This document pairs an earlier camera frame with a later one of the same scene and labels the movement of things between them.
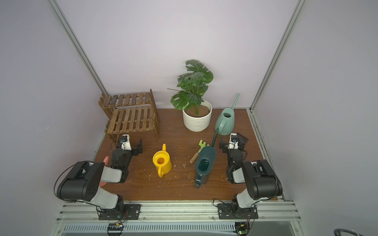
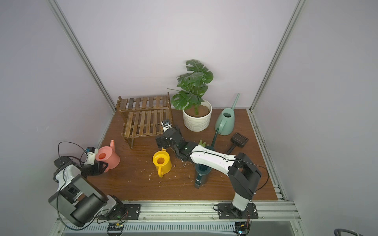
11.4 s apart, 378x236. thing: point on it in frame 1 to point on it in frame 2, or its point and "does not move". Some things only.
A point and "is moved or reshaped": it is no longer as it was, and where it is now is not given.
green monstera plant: [192, 86] does not move
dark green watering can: [204, 162] does not move
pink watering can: [106, 162] to [108, 155]
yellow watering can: [162, 161] does not move
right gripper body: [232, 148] to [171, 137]
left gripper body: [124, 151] to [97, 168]
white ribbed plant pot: [200, 122] does not move
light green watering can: [225, 120] does not move
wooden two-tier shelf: [130, 112] is moved or reshaped
